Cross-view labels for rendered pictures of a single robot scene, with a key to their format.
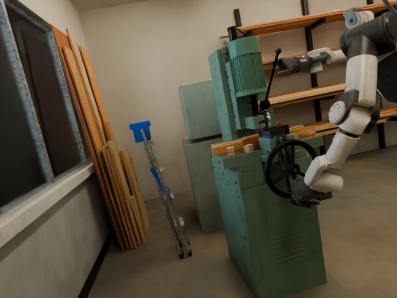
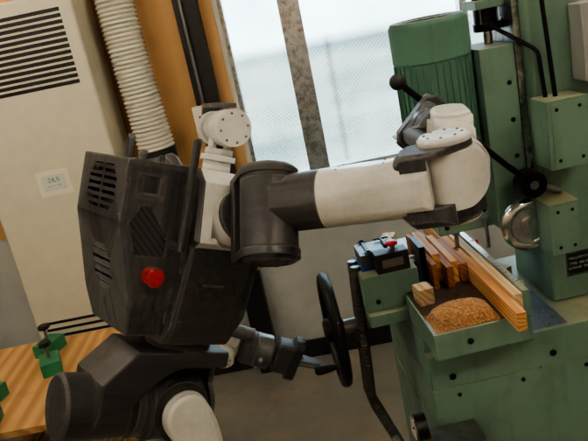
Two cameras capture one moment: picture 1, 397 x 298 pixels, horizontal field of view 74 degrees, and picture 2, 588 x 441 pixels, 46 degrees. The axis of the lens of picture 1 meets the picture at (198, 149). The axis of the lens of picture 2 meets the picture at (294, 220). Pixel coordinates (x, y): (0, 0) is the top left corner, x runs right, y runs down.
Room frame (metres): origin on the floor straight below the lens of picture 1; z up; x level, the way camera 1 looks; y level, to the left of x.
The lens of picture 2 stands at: (1.40, -2.00, 1.60)
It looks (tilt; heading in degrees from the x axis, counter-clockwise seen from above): 17 degrees down; 97
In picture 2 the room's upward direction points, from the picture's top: 12 degrees counter-clockwise
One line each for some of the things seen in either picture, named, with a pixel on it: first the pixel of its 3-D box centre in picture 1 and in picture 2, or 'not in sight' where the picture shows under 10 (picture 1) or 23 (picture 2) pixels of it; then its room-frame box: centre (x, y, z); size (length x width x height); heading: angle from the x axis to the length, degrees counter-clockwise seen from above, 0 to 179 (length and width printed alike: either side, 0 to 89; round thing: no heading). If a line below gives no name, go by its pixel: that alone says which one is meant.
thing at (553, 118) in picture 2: (259, 89); (561, 129); (1.80, -0.48, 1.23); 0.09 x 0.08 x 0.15; 10
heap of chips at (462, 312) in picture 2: (306, 133); (460, 309); (1.52, -0.64, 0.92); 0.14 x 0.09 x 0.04; 10
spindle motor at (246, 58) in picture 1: (247, 68); (435, 87); (1.56, -0.37, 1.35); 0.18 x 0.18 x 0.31
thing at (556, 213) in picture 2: (266, 119); (556, 222); (1.77, -0.49, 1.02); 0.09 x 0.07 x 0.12; 100
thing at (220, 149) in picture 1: (264, 139); (465, 264); (1.57, -0.41, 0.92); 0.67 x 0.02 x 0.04; 100
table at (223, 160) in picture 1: (270, 150); (421, 288); (1.46, -0.40, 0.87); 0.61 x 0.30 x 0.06; 100
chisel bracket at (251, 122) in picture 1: (254, 123); (461, 216); (1.58, -0.37, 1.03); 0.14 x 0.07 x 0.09; 10
